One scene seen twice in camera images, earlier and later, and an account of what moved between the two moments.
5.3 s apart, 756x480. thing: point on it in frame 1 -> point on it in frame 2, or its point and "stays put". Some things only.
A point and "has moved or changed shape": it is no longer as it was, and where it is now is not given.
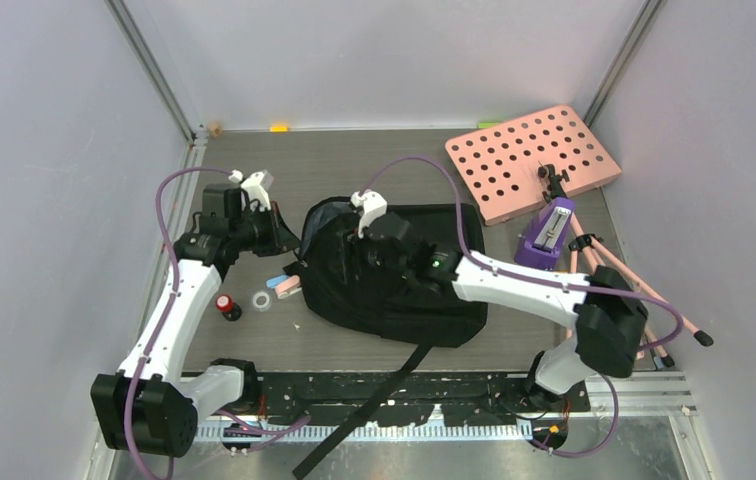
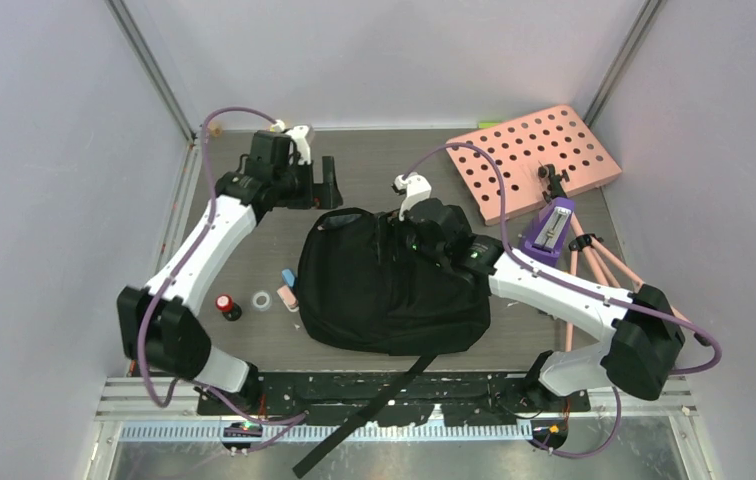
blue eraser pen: x=271 y=282 -> x=288 y=277
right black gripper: x=365 y=242 -> x=396 y=231
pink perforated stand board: x=499 y=165 stays put
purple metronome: x=542 y=245 stays put
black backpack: x=344 y=288 has moved or changed shape
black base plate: x=420 y=400 stays put
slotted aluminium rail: x=377 y=432 stays put
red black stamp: x=230 y=310 stays put
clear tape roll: x=261 y=307 stays put
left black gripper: x=281 y=239 -> x=309 y=199
